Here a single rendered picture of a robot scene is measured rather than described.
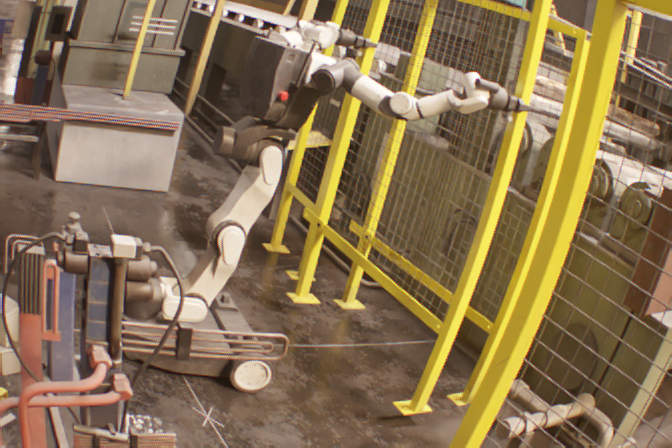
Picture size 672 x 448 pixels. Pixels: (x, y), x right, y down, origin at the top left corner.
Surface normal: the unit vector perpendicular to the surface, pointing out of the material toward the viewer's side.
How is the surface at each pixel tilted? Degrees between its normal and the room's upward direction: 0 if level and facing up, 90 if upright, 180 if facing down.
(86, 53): 90
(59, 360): 90
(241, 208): 90
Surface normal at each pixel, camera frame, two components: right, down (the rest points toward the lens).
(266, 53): -0.64, -0.07
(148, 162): 0.47, 0.36
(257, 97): -0.71, 0.17
